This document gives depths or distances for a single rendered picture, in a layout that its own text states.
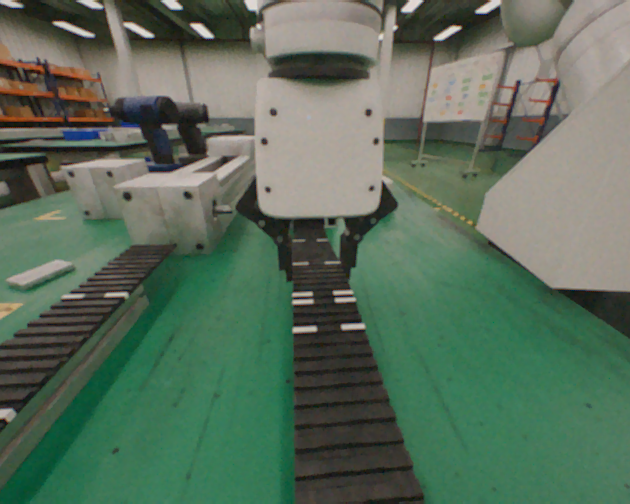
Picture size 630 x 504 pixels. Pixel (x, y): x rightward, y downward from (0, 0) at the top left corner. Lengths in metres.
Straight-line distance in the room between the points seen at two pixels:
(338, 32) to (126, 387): 0.26
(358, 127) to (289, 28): 0.07
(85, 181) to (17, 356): 0.42
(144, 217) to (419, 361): 0.35
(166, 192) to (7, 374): 0.22
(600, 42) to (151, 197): 0.61
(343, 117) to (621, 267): 0.33
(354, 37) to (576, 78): 0.41
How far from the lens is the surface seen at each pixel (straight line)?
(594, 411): 0.26
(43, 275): 0.43
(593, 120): 0.38
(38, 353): 0.24
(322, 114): 0.20
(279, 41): 0.20
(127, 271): 0.31
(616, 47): 0.55
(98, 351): 0.26
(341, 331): 0.19
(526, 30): 0.73
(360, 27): 0.21
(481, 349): 0.26
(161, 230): 0.39
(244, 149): 0.75
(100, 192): 0.62
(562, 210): 0.38
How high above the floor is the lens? 0.94
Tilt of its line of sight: 27 degrees down
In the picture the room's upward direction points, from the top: straight up
